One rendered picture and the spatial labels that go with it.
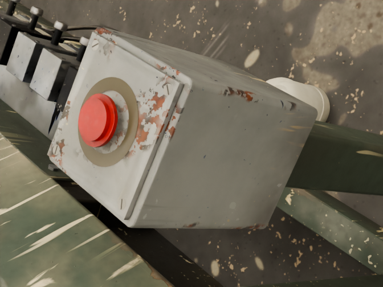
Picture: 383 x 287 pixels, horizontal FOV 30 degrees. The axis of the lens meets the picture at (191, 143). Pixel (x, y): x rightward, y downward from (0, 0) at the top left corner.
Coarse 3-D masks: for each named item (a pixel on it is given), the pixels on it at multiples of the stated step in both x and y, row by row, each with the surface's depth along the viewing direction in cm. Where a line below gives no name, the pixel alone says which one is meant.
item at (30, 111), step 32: (0, 32) 95; (32, 32) 96; (0, 64) 99; (32, 64) 91; (64, 64) 86; (0, 96) 98; (32, 96) 93; (64, 96) 85; (0, 128) 86; (32, 128) 92; (32, 160) 80
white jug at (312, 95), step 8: (272, 80) 141; (280, 80) 140; (288, 80) 141; (280, 88) 139; (288, 88) 139; (296, 88) 140; (304, 88) 143; (312, 88) 146; (296, 96) 139; (304, 96) 141; (312, 96) 144; (320, 96) 146; (312, 104) 143; (320, 104) 145; (328, 104) 147; (320, 112) 146; (328, 112) 148; (320, 120) 147
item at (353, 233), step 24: (0, 0) 204; (48, 24) 194; (72, 192) 135; (288, 192) 132; (312, 192) 131; (96, 216) 138; (312, 216) 128; (336, 216) 125; (360, 216) 128; (144, 240) 143; (336, 240) 125; (360, 240) 122; (168, 264) 136; (192, 264) 141
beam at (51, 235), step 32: (0, 160) 81; (0, 192) 76; (32, 192) 76; (64, 192) 75; (0, 224) 72; (32, 224) 72; (64, 224) 71; (96, 224) 71; (0, 256) 68; (32, 256) 68; (64, 256) 68; (96, 256) 68; (128, 256) 67
